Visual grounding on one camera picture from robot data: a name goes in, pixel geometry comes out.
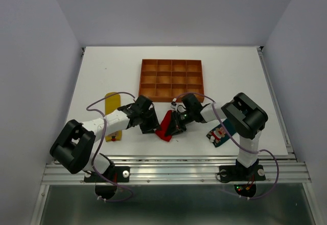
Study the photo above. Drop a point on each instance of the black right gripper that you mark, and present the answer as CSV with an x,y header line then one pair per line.
x,y
176,126

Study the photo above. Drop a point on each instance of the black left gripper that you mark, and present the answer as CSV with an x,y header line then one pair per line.
x,y
154,123

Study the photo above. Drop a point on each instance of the red sock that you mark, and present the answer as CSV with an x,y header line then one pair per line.
x,y
162,131

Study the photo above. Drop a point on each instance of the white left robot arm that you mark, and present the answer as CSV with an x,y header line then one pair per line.
x,y
78,144

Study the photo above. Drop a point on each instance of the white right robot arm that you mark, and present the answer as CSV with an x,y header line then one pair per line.
x,y
240,116

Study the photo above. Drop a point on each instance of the dark green sock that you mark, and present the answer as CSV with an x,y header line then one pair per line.
x,y
218,136

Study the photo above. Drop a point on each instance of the orange compartment tray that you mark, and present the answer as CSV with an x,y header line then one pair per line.
x,y
162,80

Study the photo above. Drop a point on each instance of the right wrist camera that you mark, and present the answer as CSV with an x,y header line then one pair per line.
x,y
174,104

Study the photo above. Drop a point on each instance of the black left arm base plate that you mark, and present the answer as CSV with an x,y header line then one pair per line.
x,y
117,174

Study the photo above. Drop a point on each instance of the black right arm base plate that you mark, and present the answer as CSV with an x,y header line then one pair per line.
x,y
233,173

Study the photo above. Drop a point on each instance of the aluminium mounting rail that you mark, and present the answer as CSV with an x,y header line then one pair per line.
x,y
170,170

